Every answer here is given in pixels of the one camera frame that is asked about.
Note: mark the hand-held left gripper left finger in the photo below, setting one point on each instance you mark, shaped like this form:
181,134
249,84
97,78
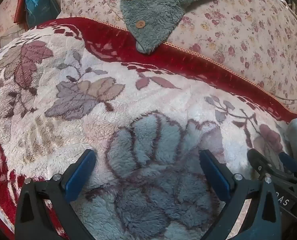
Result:
80,173

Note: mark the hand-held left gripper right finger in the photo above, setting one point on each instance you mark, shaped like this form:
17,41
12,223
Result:
215,173

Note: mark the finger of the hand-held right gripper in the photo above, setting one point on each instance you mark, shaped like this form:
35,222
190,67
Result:
288,161
259,162

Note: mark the red and white floral blanket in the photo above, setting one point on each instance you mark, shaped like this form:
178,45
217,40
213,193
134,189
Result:
93,110

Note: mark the beige small-flowered quilt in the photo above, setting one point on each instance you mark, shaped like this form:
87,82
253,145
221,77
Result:
238,30

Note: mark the blue gift bag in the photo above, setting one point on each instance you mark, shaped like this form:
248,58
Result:
39,8

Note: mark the floral pillow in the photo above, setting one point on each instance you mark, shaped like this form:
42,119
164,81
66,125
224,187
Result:
2,20

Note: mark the green fleece jacket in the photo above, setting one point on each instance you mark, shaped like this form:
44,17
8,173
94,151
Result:
153,7

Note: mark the red box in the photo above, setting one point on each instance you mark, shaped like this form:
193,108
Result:
20,2

